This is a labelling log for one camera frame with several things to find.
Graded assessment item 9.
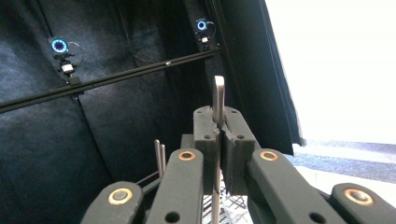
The black metal rail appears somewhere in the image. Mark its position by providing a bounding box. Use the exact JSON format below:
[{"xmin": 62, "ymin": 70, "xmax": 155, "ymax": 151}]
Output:
[{"xmin": 0, "ymin": 46, "xmax": 224, "ymax": 115}]

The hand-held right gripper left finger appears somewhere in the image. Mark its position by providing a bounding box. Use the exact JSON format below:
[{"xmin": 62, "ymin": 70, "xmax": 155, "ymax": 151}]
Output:
[{"xmin": 192, "ymin": 105, "xmax": 223, "ymax": 196}]

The black curtain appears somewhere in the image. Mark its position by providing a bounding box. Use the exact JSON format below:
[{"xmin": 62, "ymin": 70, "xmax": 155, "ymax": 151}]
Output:
[{"xmin": 0, "ymin": 0, "xmax": 304, "ymax": 224}]

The silver fork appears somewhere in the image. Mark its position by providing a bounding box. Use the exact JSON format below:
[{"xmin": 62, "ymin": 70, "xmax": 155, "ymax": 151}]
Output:
[{"xmin": 210, "ymin": 75, "xmax": 226, "ymax": 224}]

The camera with blue ring light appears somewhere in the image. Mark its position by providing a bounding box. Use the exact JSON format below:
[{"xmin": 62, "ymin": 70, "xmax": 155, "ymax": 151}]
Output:
[
  {"xmin": 48, "ymin": 36, "xmax": 84, "ymax": 86},
  {"xmin": 193, "ymin": 17, "xmax": 218, "ymax": 51}
]

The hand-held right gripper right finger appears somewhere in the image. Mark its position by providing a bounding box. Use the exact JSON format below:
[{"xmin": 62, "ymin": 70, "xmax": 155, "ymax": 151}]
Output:
[{"xmin": 219, "ymin": 105, "xmax": 262, "ymax": 196}]

